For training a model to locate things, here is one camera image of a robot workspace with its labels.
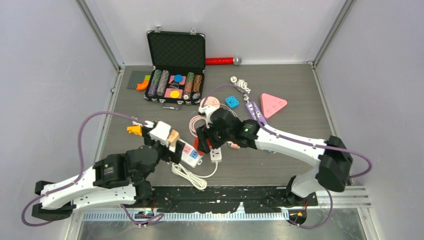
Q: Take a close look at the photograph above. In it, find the yellow plug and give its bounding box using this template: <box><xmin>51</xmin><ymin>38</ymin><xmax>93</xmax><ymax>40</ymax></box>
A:
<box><xmin>126</xmin><ymin>125</ymin><xmax>143</xmax><ymax>136</ymax></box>

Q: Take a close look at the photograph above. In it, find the tan cube socket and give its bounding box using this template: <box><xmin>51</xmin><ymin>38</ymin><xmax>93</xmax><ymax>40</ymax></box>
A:
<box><xmin>167</xmin><ymin>129</ymin><xmax>180</xmax><ymax>148</ymax></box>

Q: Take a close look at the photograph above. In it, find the white coiled cable with plug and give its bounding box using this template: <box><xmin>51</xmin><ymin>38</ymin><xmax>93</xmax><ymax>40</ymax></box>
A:
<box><xmin>230</xmin><ymin>75</ymin><xmax>252</xmax><ymax>100</ymax></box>

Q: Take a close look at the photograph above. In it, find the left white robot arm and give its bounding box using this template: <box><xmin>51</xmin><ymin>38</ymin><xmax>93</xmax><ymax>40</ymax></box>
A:
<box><xmin>31</xmin><ymin>137</ymin><xmax>185</xmax><ymax>222</ymax></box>

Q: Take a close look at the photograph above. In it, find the white bundled power cord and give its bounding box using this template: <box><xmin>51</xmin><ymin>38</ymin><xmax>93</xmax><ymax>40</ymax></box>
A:
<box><xmin>170</xmin><ymin>160</ymin><xmax>220</xmax><ymax>191</ymax></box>

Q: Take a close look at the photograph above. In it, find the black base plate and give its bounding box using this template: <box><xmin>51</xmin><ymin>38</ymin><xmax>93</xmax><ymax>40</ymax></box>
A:
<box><xmin>119</xmin><ymin>185</ymin><xmax>320</xmax><ymax>215</ymax></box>

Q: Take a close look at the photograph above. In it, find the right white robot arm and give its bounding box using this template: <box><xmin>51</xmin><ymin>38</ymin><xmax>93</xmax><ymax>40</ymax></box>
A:
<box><xmin>196</xmin><ymin>105</ymin><xmax>353</xmax><ymax>205</ymax></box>

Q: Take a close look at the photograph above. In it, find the small white power strip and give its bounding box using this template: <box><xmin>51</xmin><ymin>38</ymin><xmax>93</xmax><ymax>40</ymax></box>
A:
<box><xmin>210</xmin><ymin>147</ymin><xmax>222</xmax><ymax>163</ymax></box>

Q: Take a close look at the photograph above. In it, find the red cube socket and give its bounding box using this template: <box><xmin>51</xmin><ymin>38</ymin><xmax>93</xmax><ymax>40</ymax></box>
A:
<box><xmin>193</xmin><ymin>137</ymin><xmax>203</xmax><ymax>156</ymax></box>

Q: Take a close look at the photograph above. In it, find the long white colourful power strip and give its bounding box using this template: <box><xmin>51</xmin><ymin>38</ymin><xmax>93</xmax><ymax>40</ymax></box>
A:
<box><xmin>177</xmin><ymin>139</ymin><xmax>203</xmax><ymax>169</ymax></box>

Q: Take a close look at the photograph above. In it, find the red glitter microphone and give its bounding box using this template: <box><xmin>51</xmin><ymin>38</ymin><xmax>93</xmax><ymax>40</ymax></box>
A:
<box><xmin>205</xmin><ymin>56</ymin><xmax>242</xmax><ymax>66</ymax></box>

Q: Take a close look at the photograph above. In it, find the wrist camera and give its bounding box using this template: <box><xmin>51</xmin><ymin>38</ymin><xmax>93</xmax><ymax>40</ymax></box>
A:
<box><xmin>142</xmin><ymin>120</ymin><xmax>172</xmax><ymax>147</ymax></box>
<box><xmin>198</xmin><ymin>105</ymin><xmax>218</xmax><ymax>128</ymax></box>

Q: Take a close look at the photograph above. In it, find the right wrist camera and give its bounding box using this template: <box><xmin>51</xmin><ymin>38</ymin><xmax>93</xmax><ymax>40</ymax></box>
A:
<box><xmin>198</xmin><ymin>105</ymin><xmax>218</xmax><ymax>128</ymax></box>

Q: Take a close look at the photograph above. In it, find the orange toy block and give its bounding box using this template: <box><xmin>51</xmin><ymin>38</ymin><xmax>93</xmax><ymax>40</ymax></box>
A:
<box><xmin>135</xmin><ymin>75</ymin><xmax>151</xmax><ymax>91</ymax></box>

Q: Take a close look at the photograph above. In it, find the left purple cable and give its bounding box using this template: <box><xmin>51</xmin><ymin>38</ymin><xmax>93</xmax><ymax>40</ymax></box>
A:
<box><xmin>21</xmin><ymin>111</ymin><xmax>165</xmax><ymax>228</ymax></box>

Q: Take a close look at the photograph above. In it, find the round pink socket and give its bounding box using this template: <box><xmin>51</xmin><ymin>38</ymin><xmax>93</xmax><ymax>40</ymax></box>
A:
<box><xmin>200</xmin><ymin>96</ymin><xmax>221</xmax><ymax>108</ymax></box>

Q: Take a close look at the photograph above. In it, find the pink small charger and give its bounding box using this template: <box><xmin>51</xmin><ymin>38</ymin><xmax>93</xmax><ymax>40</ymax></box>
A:
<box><xmin>229</xmin><ymin>142</ymin><xmax>240</xmax><ymax>150</ymax></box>

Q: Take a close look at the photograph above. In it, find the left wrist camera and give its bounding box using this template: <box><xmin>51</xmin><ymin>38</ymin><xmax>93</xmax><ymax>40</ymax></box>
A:
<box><xmin>142</xmin><ymin>120</ymin><xmax>172</xmax><ymax>147</ymax></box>

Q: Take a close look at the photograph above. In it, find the purple power strip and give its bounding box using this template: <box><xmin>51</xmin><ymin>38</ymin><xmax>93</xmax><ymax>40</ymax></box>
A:
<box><xmin>246</xmin><ymin>101</ymin><xmax>268</xmax><ymax>125</ymax></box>

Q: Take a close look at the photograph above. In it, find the grey building baseplate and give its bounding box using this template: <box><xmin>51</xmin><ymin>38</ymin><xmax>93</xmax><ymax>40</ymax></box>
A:
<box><xmin>126</xmin><ymin>70</ymin><xmax>151</xmax><ymax>90</ymax></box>

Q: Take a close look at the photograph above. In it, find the black poker chip case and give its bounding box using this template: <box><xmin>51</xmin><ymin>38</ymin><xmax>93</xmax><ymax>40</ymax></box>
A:
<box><xmin>144</xmin><ymin>26</ymin><xmax>206</xmax><ymax>109</ymax></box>

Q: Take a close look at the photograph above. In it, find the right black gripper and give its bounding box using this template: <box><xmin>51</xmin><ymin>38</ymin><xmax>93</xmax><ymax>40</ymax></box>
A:
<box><xmin>196</xmin><ymin>122</ymin><xmax>233</xmax><ymax>155</ymax></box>

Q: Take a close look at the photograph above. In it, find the pink coiled cable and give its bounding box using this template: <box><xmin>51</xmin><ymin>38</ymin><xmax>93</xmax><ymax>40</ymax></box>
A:
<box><xmin>188</xmin><ymin>114</ymin><xmax>208</xmax><ymax>138</ymax></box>

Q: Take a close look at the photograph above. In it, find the blue plug adapter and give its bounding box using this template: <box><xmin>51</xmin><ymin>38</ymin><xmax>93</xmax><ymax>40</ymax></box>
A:
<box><xmin>225</xmin><ymin>96</ymin><xmax>240</xmax><ymax>110</ymax></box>

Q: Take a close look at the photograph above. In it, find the pink power strip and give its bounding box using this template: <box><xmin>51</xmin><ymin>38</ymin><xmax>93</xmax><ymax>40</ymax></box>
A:
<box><xmin>260</xmin><ymin>93</ymin><xmax>288</xmax><ymax>119</ymax></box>

